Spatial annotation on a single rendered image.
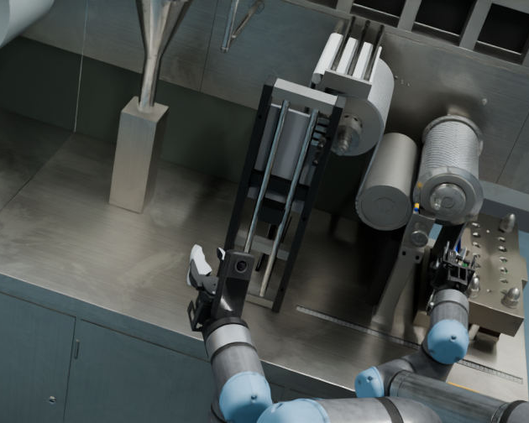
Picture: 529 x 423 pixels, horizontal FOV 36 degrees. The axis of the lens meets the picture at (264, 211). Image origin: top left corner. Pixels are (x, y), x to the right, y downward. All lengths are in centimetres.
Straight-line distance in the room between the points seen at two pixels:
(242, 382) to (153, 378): 73
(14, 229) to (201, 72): 61
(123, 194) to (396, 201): 68
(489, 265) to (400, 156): 36
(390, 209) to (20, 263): 83
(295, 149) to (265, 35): 46
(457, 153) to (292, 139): 39
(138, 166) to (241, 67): 37
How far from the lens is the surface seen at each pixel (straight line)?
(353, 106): 170
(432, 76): 201
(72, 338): 191
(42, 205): 204
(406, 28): 198
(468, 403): 144
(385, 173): 181
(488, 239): 212
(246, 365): 122
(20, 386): 210
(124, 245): 194
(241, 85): 209
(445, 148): 184
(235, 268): 128
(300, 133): 163
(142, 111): 193
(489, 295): 193
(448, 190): 174
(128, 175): 200
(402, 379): 155
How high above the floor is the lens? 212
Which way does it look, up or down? 34 degrees down
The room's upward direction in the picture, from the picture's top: 15 degrees clockwise
